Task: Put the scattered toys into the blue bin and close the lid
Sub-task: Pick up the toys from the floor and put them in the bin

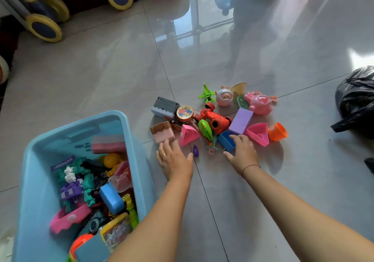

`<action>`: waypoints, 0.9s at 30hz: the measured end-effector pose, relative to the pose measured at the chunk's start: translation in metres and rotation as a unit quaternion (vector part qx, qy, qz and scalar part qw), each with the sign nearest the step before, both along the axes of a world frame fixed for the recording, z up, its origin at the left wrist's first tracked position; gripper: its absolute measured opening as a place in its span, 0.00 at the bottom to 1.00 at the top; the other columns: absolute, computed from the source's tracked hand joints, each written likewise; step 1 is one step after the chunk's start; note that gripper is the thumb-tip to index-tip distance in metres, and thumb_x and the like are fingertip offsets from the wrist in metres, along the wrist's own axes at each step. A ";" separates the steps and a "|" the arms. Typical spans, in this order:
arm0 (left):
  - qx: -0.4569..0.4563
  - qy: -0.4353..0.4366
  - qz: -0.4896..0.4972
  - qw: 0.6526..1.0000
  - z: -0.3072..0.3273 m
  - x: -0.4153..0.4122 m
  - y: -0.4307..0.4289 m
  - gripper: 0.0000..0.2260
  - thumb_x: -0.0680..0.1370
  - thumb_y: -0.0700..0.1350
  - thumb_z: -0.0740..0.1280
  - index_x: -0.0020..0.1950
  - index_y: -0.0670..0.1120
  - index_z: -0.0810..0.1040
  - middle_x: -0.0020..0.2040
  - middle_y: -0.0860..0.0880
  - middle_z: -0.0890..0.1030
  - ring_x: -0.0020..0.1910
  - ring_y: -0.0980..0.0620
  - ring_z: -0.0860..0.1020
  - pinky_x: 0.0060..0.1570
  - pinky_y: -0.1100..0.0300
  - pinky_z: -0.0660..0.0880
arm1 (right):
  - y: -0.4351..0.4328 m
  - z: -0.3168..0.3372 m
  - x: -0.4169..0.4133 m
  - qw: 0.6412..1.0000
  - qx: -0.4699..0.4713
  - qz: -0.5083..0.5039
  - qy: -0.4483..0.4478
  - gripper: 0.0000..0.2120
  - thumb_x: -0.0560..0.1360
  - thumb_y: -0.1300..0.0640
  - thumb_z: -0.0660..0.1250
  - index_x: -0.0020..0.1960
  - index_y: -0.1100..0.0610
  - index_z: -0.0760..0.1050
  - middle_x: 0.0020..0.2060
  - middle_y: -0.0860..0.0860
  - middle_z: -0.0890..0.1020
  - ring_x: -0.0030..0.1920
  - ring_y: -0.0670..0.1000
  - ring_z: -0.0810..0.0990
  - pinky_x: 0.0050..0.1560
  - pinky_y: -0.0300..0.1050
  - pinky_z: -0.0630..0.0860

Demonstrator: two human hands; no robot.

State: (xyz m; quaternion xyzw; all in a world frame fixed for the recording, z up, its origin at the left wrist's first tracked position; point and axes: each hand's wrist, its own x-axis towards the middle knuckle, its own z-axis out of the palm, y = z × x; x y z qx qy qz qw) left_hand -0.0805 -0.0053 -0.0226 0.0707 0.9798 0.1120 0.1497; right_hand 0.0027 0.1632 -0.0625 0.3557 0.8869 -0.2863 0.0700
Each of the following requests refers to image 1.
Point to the person's left hand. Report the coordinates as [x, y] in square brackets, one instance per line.
[175, 161]

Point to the person's right hand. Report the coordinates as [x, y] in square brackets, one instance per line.
[244, 155]

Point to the pink house-shaped toy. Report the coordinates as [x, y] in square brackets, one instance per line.
[188, 136]

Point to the purple foam block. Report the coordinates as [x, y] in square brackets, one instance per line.
[241, 121]

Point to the small red black toy car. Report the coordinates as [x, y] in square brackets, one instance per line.
[176, 125]

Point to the red toy camera robot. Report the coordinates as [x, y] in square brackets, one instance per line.
[217, 121]

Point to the green oval toy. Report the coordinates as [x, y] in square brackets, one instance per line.
[206, 130]

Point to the round colourful toy drum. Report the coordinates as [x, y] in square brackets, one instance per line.
[184, 113]

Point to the small green toy piece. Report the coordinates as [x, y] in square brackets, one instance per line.
[242, 103]

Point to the pink pig toy pot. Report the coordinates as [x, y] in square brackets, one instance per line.
[260, 104]

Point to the grey toothed toy block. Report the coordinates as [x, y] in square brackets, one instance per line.
[166, 105]

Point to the round pink pig toy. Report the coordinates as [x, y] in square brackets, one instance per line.
[224, 96]

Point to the yellow duck toy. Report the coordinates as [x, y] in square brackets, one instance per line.
[112, 159]

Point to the lime green toy scoop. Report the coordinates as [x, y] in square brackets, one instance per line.
[133, 212]

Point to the white bunny toy board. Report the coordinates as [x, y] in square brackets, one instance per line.
[108, 144]

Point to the green toy airplane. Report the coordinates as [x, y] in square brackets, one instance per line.
[208, 94]

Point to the blue toy block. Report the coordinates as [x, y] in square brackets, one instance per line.
[111, 199]

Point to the black toy vehicle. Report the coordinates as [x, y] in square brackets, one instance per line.
[100, 181]

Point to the yellow toy phone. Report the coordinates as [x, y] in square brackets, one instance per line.
[115, 231]

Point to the teal toy truck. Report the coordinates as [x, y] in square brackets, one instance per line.
[93, 223]

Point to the teal purple toy robot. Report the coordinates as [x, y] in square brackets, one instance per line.
[73, 183]

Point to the blue-grey toy appliance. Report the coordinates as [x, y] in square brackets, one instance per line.
[92, 250]

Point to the blue plastic storage bin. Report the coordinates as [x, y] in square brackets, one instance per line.
[38, 183]

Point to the person's left forearm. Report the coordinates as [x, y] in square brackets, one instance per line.
[157, 226]

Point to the person's right forearm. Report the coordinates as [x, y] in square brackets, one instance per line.
[298, 218]

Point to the black plastic bag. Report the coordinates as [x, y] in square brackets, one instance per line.
[353, 101]

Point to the black furniture foot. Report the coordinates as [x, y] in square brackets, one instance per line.
[369, 165]

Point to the yellow blue ride-on bike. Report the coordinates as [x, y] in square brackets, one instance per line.
[43, 28]

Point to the striped basketball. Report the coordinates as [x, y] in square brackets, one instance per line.
[3, 70]

